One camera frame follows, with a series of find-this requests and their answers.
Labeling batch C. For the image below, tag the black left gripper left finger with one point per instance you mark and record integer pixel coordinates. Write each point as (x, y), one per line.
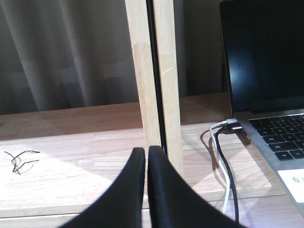
(120, 206)

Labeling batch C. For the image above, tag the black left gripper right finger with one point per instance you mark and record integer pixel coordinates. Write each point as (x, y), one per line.
(173, 203)

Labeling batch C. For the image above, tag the wooden phone holder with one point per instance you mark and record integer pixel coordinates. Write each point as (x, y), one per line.
(152, 36)

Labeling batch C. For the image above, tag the grey curtain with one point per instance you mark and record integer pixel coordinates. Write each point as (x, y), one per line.
(58, 54)

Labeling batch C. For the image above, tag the silver laptop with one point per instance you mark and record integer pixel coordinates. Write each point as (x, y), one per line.
(263, 42)

